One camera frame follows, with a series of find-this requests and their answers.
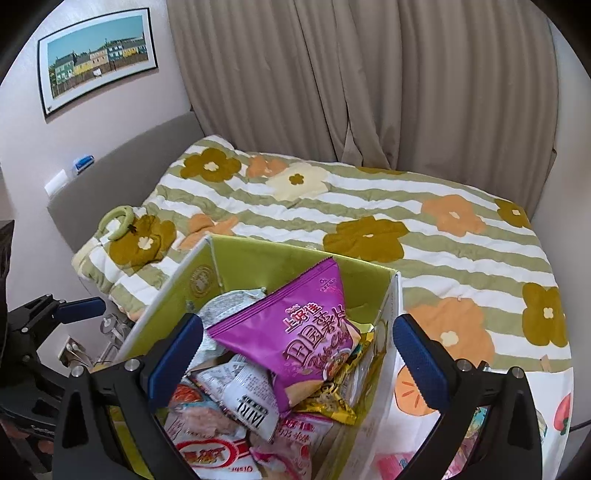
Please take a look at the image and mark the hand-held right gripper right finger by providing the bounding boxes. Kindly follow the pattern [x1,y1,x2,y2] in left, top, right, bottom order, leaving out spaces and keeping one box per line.
[392,314,549,480]

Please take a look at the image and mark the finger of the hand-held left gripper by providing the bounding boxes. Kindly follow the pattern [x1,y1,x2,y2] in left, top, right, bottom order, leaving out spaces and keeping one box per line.
[28,359,90,393]
[58,296,107,325]

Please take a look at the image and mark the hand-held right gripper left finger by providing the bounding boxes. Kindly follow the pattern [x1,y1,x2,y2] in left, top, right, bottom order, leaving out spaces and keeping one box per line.
[53,313,206,480]

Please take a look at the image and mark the white pink snack packet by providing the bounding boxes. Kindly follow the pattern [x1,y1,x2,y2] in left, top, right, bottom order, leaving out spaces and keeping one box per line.
[164,374,250,444]

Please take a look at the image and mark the silver grey snack packet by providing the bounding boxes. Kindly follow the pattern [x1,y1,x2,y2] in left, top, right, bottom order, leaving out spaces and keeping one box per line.
[196,287,269,365]

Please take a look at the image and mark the white black striped snack packet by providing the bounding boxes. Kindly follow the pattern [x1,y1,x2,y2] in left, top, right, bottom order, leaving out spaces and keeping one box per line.
[189,355,282,445]

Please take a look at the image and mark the green cardboard box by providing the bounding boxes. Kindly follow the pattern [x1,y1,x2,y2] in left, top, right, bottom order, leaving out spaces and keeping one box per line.
[108,234,401,480]

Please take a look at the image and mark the yellow patterned snack packet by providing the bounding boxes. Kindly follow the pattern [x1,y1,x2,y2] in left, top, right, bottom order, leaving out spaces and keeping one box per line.
[295,323,376,426]

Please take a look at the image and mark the red and white snack packet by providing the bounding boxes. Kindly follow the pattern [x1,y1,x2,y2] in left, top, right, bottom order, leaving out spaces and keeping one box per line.
[173,431,264,480]

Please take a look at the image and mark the purple snack packet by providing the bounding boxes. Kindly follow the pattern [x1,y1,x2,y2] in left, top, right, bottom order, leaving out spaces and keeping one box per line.
[207,256,363,414]

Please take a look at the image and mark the colourful snack packet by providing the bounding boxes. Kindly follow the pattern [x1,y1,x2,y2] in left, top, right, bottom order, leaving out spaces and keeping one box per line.
[457,406,491,480]

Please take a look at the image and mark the light pink flat packet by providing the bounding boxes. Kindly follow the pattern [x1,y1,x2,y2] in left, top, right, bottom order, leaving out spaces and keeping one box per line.
[374,452,422,480]

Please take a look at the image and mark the grey padded headboard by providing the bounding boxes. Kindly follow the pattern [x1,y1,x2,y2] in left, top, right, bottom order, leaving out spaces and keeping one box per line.
[46,111,204,278]

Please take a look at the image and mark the striped floral blanket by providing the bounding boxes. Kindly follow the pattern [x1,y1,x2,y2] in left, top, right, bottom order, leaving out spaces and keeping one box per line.
[71,135,572,376]

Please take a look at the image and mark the beige curtain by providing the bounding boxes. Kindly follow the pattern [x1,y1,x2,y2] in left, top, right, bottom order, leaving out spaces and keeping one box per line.
[166,0,561,217]

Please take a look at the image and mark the wall power socket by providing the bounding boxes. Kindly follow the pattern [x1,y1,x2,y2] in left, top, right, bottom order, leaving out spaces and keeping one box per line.
[55,337,87,368]

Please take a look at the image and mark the green ring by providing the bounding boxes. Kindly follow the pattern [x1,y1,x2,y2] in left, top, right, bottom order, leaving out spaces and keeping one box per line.
[99,205,134,241]

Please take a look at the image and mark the white wall switch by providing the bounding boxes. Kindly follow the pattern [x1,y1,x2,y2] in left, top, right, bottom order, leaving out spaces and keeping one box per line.
[44,169,69,197]

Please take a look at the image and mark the framed wall picture of houses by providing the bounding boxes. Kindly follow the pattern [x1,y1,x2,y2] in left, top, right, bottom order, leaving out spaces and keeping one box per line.
[37,8,158,120]

